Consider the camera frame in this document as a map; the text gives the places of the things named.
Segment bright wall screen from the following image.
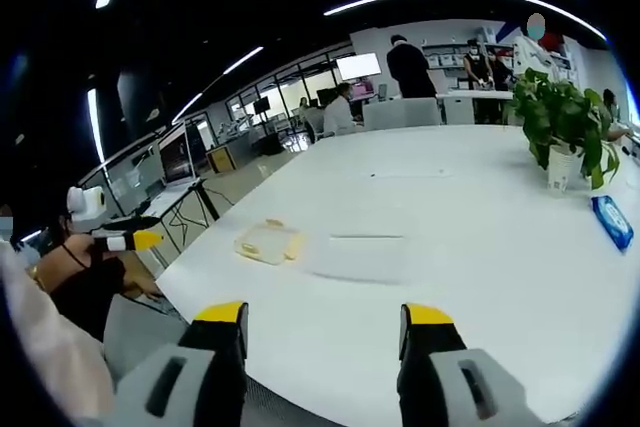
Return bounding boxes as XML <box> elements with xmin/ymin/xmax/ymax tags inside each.
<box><xmin>335</xmin><ymin>52</ymin><xmax>383</xmax><ymax>83</ymax></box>

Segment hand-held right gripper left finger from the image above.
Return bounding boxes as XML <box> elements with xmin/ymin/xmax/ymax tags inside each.
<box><xmin>114</xmin><ymin>300</ymin><xmax>250</xmax><ymax>427</ymax></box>

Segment white chair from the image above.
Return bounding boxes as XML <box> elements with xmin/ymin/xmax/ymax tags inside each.
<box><xmin>441</xmin><ymin>95</ymin><xmax>476</xmax><ymax>126</ymax></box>

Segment green potted plant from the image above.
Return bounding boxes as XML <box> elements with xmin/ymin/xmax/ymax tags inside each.
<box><xmin>510</xmin><ymin>66</ymin><xmax>622</xmax><ymax>192</ymax></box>

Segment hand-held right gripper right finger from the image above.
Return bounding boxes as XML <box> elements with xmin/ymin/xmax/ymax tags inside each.
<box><xmin>397</xmin><ymin>302</ymin><xmax>547</xmax><ymax>427</ymax></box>

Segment silver computer monitor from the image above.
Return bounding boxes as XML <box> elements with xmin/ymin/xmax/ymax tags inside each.
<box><xmin>158</xmin><ymin>127</ymin><xmax>197</xmax><ymax>187</ymax></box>

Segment short ceiling light strip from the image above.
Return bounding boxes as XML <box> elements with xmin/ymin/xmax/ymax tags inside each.
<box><xmin>171</xmin><ymin>91</ymin><xmax>205</xmax><ymax>124</ymax></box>
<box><xmin>86</xmin><ymin>87</ymin><xmax>107</xmax><ymax>164</ymax></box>
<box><xmin>221</xmin><ymin>45</ymin><xmax>265</xmax><ymax>76</ymax></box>

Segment white plant pot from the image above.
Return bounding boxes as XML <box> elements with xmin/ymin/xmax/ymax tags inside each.
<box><xmin>546</xmin><ymin>143</ymin><xmax>584</xmax><ymax>194</ymax></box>

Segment wooden crate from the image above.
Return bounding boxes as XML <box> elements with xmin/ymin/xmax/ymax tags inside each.
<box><xmin>205</xmin><ymin>143</ymin><xmax>232</xmax><ymax>174</ymax></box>

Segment grey chair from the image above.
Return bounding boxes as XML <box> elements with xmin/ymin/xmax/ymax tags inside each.
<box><xmin>361</xmin><ymin>96</ymin><xmax>443</xmax><ymax>132</ymax></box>
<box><xmin>101</xmin><ymin>293</ymin><xmax>187</xmax><ymax>384</ymax></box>

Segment white desk black legs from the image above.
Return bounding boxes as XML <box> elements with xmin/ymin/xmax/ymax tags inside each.
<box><xmin>142</xmin><ymin>176</ymin><xmax>222</xmax><ymax>268</ymax></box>

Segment clear plastic sheet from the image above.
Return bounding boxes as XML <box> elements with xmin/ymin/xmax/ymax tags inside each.
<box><xmin>307</xmin><ymin>233</ymin><xmax>419</xmax><ymax>284</ymax></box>

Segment blue wet wipes packet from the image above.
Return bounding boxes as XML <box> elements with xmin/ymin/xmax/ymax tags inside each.
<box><xmin>590</xmin><ymin>194</ymin><xmax>636</xmax><ymax>254</ymax></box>

